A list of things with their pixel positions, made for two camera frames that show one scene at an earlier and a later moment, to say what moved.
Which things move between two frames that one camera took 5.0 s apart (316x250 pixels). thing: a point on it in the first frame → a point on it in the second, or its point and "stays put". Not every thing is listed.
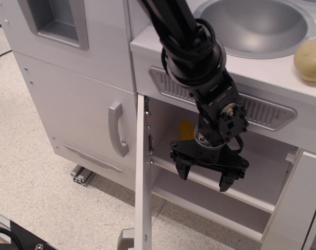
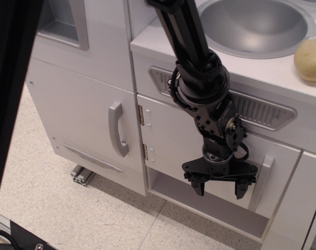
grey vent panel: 260,113 stays put
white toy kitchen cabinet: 280,200 stays put
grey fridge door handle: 115,111 stays put
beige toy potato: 309,59 stays put
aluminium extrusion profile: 81,175 stays put
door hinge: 150,148 → 145,151
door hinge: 147,113 → 141,115
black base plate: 28,241 stays put
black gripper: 186,152 → 200,169
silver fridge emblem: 93,159 stays put
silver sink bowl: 256,29 stays put
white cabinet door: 143,188 → 171,136
